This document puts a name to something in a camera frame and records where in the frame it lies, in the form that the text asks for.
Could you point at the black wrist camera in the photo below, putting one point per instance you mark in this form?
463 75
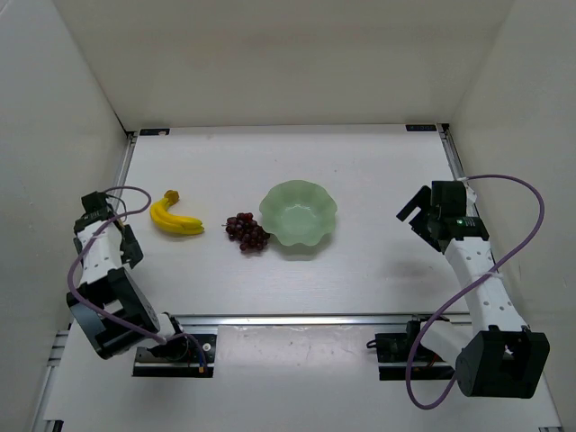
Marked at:
448 198
96 202

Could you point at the blue corner label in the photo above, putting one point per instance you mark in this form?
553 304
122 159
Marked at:
421 127
154 132

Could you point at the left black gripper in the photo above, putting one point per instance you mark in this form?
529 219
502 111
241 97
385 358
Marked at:
95 215

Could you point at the yellow fake banana bunch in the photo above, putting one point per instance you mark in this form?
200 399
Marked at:
170 223

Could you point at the left blue corner label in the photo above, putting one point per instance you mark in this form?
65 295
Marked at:
154 132

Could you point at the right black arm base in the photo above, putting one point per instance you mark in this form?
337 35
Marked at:
392 350

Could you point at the green glass fruit bowl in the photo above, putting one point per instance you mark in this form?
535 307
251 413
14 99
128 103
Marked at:
298 212

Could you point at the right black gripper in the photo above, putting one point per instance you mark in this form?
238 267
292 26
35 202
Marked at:
423 221

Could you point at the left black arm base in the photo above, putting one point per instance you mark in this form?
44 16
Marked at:
182 360

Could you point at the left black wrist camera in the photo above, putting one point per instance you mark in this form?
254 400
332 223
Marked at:
96 202

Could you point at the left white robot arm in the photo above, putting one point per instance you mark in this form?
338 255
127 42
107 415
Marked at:
108 305

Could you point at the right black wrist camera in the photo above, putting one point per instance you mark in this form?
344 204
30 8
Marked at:
448 198

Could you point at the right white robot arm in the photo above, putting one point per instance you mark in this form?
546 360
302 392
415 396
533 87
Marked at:
478 332

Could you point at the right blue corner label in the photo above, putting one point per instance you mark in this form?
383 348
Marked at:
421 127

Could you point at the dark red fake grapes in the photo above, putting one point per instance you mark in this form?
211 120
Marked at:
247 232

